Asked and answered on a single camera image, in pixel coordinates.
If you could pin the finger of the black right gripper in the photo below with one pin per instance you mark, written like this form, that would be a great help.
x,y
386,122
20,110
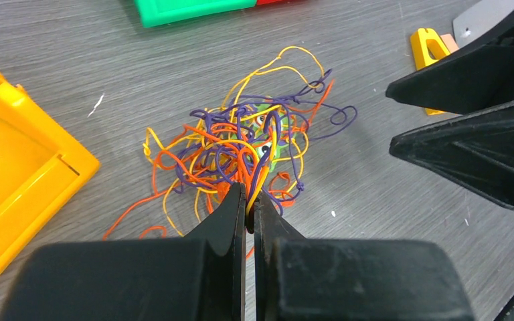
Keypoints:
x,y
475,151
478,76

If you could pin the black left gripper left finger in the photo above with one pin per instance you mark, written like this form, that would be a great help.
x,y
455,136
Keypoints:
x,y
199,276

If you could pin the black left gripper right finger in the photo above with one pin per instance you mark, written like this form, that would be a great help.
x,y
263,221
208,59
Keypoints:
x,y
299,278

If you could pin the small tan wooden block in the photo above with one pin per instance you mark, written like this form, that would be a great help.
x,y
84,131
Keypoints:
x,y
449,42

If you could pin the yellow triangle block right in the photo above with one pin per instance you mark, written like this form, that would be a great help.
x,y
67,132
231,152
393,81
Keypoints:
x,y
427,47

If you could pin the green owl puzzle piece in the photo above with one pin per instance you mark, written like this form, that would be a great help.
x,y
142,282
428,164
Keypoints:
x,y
258,125

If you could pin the orange plastic bin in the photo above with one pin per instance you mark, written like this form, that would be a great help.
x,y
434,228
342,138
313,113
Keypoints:
x,y
41,167

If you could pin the red plastic bin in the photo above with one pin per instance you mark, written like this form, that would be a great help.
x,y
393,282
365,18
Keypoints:
x,y
274,2

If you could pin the green plastic bin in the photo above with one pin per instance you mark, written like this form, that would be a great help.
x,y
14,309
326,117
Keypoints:
x,y
160,12

